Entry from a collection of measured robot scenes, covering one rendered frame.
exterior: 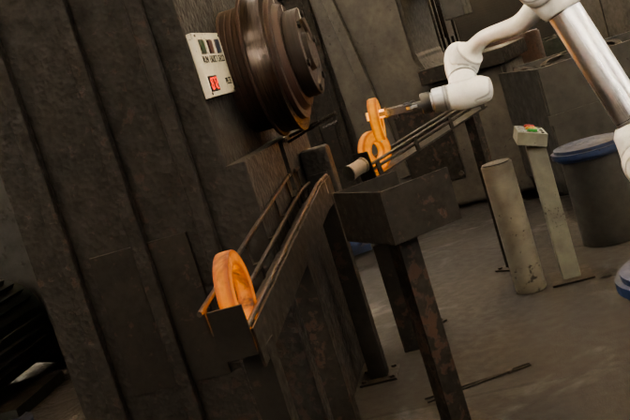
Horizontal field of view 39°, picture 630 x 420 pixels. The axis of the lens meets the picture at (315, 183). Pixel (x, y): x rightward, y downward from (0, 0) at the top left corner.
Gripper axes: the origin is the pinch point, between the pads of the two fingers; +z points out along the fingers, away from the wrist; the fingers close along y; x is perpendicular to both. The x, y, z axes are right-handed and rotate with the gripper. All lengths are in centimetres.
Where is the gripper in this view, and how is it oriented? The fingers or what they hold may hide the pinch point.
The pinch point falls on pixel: (375, 114)
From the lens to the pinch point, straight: 317.5
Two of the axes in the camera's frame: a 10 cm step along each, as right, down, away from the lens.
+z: -9.6, 2.2, 2.0
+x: -2.4, -9.6, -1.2
